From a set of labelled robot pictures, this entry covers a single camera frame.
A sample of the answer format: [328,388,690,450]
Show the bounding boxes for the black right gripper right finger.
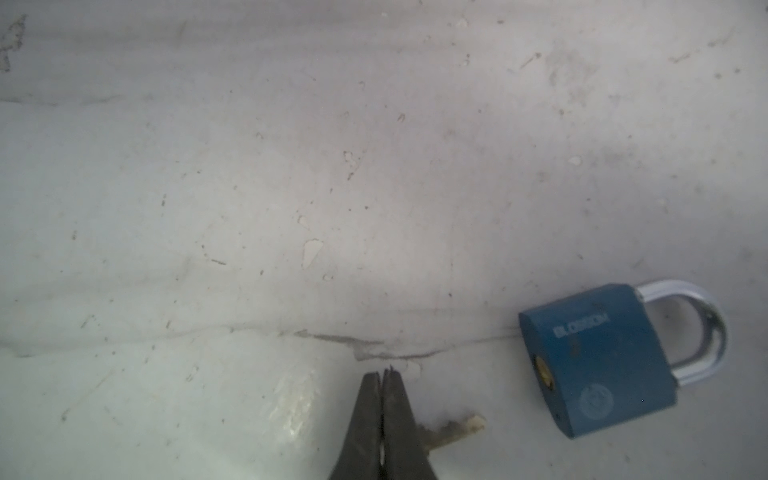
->
[381,368,437,480]

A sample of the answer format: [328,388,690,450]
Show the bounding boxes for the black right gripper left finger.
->
[329,372,382,480]

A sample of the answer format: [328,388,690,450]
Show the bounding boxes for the silver key with ring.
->
[417,414,487,455]

